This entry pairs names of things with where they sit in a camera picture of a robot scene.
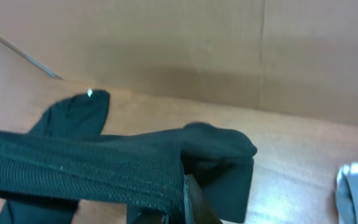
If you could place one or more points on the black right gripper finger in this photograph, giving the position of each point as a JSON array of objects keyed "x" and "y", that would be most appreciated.
[{"x": 197, "y": 207}]

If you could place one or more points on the black t-shirt with label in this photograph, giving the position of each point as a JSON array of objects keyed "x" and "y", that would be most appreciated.
[{"x": 80, "y": 115}]

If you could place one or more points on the black polo shirt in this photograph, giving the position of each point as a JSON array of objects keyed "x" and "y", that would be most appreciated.
[{"x": 145, "y": 170}]

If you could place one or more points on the grey folded garment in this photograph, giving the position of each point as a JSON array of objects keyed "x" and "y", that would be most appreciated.
[{"x": 346, "y": 194}]

